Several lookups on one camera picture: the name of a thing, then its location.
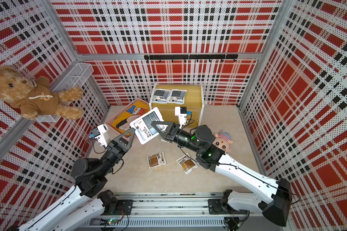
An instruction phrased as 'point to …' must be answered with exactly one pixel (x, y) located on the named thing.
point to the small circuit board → (107, 221)
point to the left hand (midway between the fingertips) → (139, 130)
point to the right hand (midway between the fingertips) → (153, 126)
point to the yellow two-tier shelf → (193, 101)
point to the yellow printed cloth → (122, 123)
